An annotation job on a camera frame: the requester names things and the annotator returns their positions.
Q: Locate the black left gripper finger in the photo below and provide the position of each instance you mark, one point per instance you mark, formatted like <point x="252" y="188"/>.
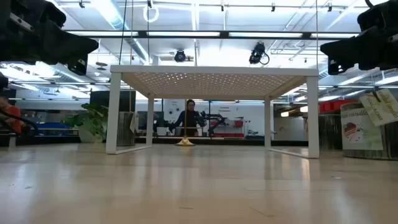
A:
<point x="79" y="67"/>
<point x="68" y="46"/>

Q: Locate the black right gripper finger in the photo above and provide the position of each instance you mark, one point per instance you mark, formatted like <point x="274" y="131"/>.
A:
<point x="333" y="69"/>
<point x="351" y="51"/>

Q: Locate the tall gold candlestick holder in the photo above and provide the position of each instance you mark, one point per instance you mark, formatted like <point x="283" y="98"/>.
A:
<point x="185" y="142"/>

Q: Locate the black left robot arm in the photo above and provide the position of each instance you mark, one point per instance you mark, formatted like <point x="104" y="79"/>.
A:
<point x="3" y="81"/>

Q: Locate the black background robot arm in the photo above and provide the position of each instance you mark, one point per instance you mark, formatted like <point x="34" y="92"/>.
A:
<point x="214" y="119"/>

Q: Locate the large black cabinet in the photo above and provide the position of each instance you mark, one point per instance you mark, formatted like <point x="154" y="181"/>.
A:
<point x="99" y="98"/>

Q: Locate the red storage crates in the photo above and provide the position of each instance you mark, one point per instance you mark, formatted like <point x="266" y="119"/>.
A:
<point x="335" y="106"/>

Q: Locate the green potted plant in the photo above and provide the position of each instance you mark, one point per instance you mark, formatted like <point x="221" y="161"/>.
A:
<point x="90" y="121"/>

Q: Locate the blue bench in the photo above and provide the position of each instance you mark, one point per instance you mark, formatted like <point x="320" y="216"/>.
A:
<point x="56" y="126"/>

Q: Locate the person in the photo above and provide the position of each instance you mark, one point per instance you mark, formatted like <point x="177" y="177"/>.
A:
<point x="190" y="119"/>
<point x="14" y="126"/>

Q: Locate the red storage bin rack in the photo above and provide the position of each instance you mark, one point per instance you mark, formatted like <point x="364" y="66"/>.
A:
<point x="237" y="124"/>

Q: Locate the black overhead beam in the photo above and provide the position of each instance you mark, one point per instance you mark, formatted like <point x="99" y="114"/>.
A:
<point x="186" y="34"/>

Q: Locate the white perforated metal shelf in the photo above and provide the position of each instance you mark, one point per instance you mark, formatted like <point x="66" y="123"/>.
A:
<point x="214" y="70"/>

